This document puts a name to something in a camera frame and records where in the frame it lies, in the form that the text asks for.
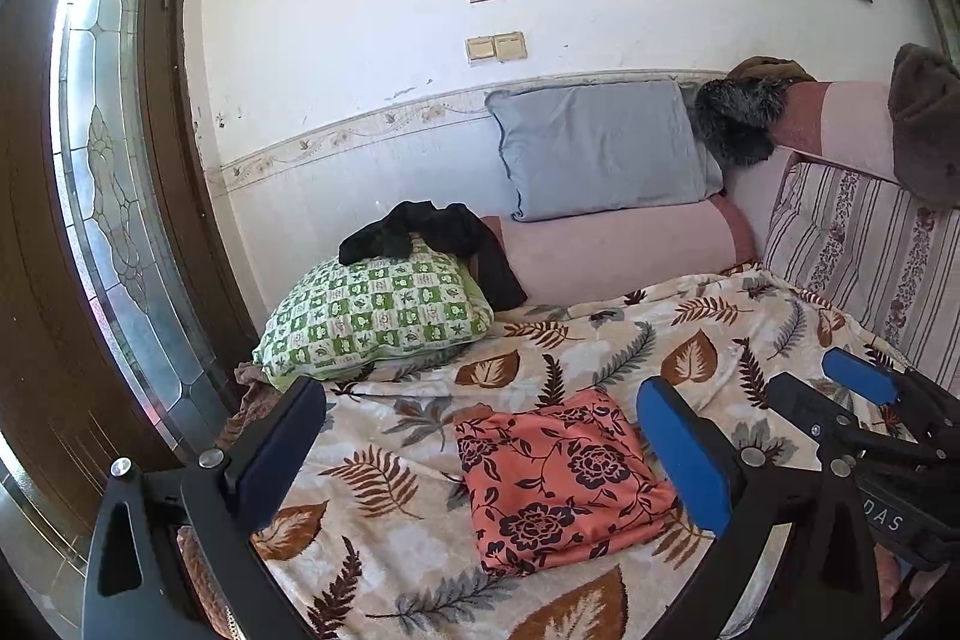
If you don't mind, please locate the cream leaf-print blanket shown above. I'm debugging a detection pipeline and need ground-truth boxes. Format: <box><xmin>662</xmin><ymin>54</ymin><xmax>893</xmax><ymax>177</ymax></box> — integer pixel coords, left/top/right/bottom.
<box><xmin>176</xmin><ymin>261</ymin><xmax>927</xmax><ymax>640</ymax></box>

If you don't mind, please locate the striped floral cushion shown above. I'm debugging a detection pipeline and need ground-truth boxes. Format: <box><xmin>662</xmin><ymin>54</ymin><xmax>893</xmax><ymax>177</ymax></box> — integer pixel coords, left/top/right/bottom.
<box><xmin>761</xmin><ymin>152</ymin><xmax>960</xmax><ymax>378</ymax></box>

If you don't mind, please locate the pink sofa backrest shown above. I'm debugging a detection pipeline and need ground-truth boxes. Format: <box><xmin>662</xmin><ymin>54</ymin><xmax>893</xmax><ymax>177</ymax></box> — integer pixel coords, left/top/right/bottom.
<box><xmin>772</xmin><ymin>80</ymin><xmax>901</xmax><ymax>185</ymax></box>

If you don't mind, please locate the person's right hand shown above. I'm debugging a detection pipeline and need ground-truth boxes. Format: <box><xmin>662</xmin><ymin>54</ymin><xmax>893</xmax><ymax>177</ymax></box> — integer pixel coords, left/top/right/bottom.
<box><xmin>879</xmin><ymin>551</ymin><xmax>942</xmax><ymax>624</ymax></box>

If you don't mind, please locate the olive brown cloth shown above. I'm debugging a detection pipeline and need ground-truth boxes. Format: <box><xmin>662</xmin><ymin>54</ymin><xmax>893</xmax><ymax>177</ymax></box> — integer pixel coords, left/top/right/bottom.
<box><xmin>726</xmin><ymin>56</ymin><xmax>817</xmax><ymax>86</ymax></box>

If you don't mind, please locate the pink bolster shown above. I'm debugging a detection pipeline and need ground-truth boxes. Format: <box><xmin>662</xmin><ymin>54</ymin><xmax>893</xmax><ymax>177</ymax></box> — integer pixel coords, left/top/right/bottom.
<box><xmin>480</xmin><ymin>194</ymin><xmax>758</xmax><ymax>305</ymax></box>

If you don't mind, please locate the orange black floral cloth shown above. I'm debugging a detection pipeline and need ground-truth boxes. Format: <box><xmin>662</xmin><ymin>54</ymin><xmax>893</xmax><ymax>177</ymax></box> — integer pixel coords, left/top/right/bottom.
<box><xmin>454</xmin><ymin>386</ymin><xmax>680</xmax><ymax>577</ymax></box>

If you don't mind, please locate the dark grey furry cloth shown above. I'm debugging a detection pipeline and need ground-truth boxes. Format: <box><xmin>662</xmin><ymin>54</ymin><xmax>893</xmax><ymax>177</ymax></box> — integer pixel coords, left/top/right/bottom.
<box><xmin>694</xmin><ymin>77</ymin><xmax>790</xmax><ymax>167</ymax></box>

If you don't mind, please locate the brown door with stained glass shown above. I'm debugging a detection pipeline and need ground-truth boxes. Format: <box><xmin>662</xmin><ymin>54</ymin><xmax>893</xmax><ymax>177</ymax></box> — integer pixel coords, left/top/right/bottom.
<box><xmin>0</xmin><ymin>0</ymin><xmax>263</xmax><ymax>603</ymax></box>

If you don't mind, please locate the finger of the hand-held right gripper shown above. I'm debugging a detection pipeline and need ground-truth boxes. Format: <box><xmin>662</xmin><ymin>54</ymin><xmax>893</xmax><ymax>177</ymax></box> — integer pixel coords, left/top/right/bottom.
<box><xmin>765</xmin><ymin>373</ymin><xmax>875</xmax><ymax>461</ymax></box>
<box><xmin>821</xmin><ymin>346</ymin><xmax>960</xmax><ymax>442</ymax></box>

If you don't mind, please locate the brown plush cloth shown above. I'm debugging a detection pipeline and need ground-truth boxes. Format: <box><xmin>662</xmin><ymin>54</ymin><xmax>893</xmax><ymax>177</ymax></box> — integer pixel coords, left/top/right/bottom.
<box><xmin>889</xmin><ymin>42</ymin><xmax>960</xmax><ymax>210</ymax></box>

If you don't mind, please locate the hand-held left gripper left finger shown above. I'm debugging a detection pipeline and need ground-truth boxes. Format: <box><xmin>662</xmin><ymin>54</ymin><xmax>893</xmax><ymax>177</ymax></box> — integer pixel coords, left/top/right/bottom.
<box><xmin>82</xmin><ymin>376</ymin><xmax>329</xmax><ymax>640</ymax></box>

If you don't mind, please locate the green white patterned pillow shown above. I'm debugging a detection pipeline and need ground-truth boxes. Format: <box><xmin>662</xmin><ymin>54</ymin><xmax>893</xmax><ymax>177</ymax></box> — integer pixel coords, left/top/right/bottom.
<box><xmin>251</xmin><ymin>233</ymin><xmax>496</xmax><ymax>392</ymax></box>

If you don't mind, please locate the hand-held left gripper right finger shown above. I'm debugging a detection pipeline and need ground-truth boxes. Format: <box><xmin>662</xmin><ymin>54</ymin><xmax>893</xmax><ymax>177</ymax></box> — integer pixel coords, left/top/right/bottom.
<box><xmin>636</xmin><ymin>374</ymin><xmax>880</xmax><ymax>640</ymax></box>

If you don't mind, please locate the grey-blue pillow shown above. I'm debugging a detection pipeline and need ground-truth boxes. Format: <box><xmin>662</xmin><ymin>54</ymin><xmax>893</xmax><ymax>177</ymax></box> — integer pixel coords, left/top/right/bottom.
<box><xmin>484</xmin><ymin>79</ymin><xmax>727</xmax><ymax>223</ymax></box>

